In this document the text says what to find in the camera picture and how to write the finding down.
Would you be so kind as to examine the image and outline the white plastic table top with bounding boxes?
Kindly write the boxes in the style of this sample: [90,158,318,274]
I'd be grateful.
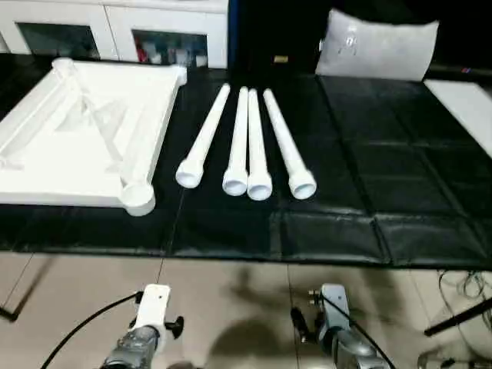
[0,56,188,218]

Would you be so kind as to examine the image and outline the white plastic table leg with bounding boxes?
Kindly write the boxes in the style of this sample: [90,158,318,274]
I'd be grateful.
[175,83,231,189]
[221,86,250,196]
[262,88,318,201]
[245,88,273,201]

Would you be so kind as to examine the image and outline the black metal table leg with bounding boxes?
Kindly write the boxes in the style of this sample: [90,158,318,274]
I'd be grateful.
[0,256,55,323]
[424,295,492,338]

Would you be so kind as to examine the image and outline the white flat board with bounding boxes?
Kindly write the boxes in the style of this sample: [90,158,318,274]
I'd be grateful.
[424,78,492,159]

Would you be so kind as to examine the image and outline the white pillow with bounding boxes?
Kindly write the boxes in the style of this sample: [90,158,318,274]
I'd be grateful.
[314,8,440,82]

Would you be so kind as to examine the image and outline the black box with gold label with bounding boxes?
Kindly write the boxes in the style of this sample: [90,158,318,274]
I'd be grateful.
[227,0,339,80]

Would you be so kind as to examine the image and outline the white glass-door cabinet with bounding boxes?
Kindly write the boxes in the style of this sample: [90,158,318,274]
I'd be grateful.
[0,0,231,70]

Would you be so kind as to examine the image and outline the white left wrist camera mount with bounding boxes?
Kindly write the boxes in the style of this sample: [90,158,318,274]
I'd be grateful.
[128,283,172,349]

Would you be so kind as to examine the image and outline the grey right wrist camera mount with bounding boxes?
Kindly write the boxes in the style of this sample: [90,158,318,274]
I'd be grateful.
[309,283,351,347]

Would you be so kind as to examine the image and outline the grey floor cables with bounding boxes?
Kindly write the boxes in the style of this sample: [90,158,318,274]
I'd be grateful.
[437,268,492,308]

